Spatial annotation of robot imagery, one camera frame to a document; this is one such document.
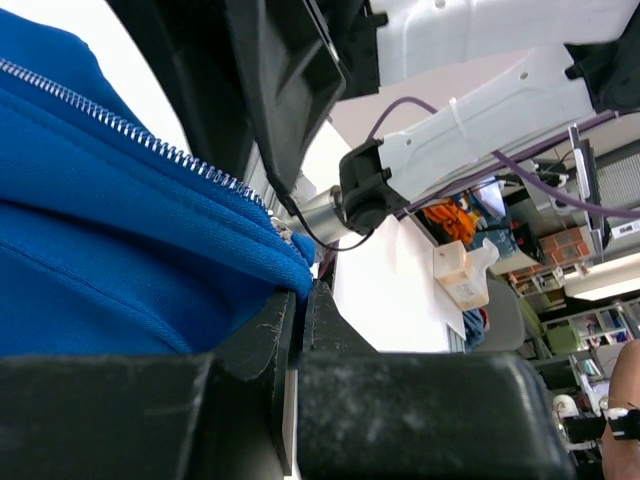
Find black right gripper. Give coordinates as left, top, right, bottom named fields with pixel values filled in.
left=110, top=0, right=388, bottom=199

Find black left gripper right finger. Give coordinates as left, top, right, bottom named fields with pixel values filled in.
left=297, top=282, right=575, bottom=479

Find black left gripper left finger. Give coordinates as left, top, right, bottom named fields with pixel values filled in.
left=1, top=291, right=296, bottom=479

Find blue zip-up vest jacket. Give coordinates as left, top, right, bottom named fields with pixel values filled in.
left=1, top=12, right=314, bottom=356

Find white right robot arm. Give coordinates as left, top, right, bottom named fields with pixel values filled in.
left=111, top=1, right=639, bottom=241

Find person's bare leg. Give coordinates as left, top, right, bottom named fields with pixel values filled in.
left=601, top=339, right=639, bottom=480

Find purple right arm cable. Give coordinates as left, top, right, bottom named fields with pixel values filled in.
left=367, top=96, right=640, bottom=219

